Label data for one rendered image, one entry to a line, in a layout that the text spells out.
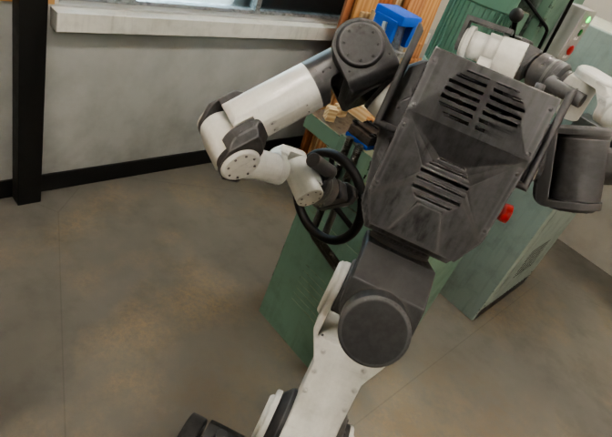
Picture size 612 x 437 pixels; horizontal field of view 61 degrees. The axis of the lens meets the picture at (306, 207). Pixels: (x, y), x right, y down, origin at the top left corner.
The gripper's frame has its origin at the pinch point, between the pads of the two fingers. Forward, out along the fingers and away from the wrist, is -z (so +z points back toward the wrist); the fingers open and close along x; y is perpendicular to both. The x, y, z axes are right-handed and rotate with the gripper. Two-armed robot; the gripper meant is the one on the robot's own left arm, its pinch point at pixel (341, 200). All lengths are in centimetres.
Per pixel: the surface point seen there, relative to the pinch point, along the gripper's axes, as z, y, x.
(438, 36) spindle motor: -9, 44, 31
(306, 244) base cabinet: -43, 1, -32
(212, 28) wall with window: -43, 110, -72
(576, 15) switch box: -30, 51, 67
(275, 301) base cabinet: -60, -16, -57
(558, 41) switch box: -35, 47, 61
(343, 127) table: -26.4, 34.4, -7.0
